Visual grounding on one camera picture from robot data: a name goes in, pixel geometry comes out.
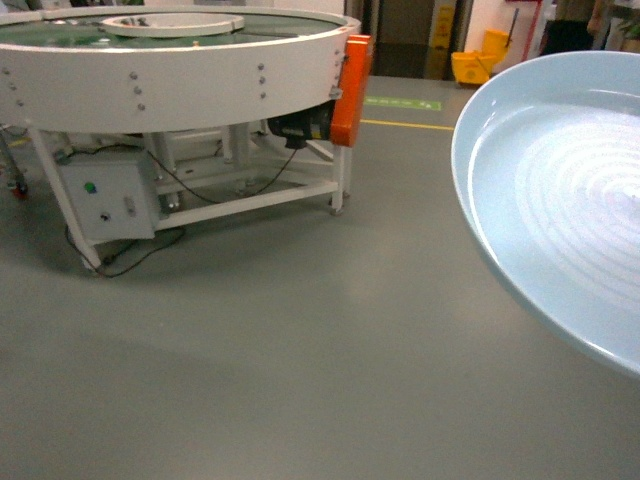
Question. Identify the grey control box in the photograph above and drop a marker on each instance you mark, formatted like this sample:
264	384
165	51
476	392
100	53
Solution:
114	194

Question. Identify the yellow wet floor sign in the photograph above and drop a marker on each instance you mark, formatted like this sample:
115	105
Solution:
440	40

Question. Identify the yellow mop bucket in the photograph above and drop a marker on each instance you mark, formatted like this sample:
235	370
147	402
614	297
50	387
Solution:
475	67

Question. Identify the black electric motor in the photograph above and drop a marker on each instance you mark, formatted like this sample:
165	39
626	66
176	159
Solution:
302	126

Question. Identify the light blue oval tray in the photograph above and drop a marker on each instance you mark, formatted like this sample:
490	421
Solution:
545	163

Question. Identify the orange motor guard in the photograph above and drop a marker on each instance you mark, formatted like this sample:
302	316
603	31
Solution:
353	82

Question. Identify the white round conveyor table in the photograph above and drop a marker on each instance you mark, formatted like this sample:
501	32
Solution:
192	87

